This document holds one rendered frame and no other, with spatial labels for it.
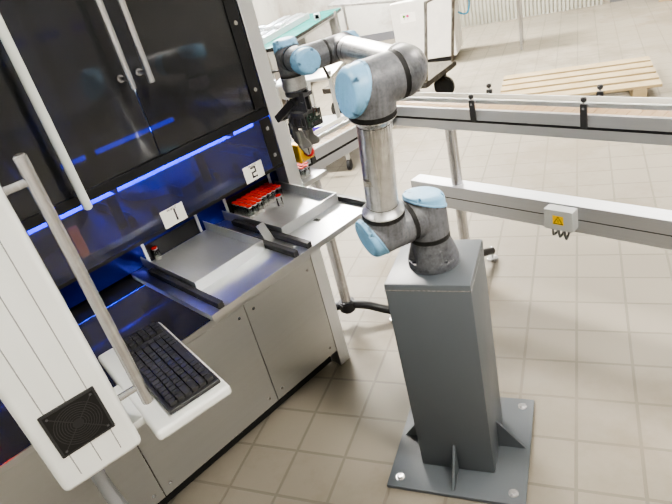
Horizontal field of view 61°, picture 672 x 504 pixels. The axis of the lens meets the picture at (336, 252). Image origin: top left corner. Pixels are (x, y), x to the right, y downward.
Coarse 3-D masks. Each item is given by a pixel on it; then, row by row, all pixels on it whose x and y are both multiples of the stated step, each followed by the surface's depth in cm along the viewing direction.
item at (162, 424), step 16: (112, 352) 164; (192, 352) 155; (112, 368) 157; (208, 368) 147; (128, 384) 149; (224, 384) 140; (128, 400) 144; (208, 400) 137; (144, 416) 137; (160, 416) 136; (176, 416) 134; (192, 416) 135; (160, 432) 131
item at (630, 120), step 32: (416, 96) 263; (448, 96) 250; (480, 96) 239; (512, 96) 229; (544, 96) 219; (576, 96) 211; (608, 96) 203; (448, 128) 248; (480, 128) 236; (512, 128) 226; (544, 128) 216; (576, 128) 207; (608, 128) 199; (640, 128) 192
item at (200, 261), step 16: (208, 224) 200; (192, 240) 198; (208, 240) 195; (224, 240) 193; (240, 240) 189; (256, 240) 181; (176, 256) 190; (192, 256) 188; (208, 256) 185; (224, 256) 182; (240, 256) 175; (176, 272) 180; (192, 272) 178; (208, 272) 176; (224, 272) 172
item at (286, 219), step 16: (288, 192) 216; (304, 192) 210; (320, 192) 203; (272, 208) 207; (288, 208) 204; (304, 208) 200; (320, 208) 194; (256, 224) 194; (272, 224) 187; (288, 224) 185
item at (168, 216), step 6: (180, 204) 186; (168, 210) 183; (180, 210) 186; (162, 216) 182; (168, 216) 183; (174, 216) 185; (180, 216) 186; (186, 216) 188; (168, 222) 184; (174, 222) 185
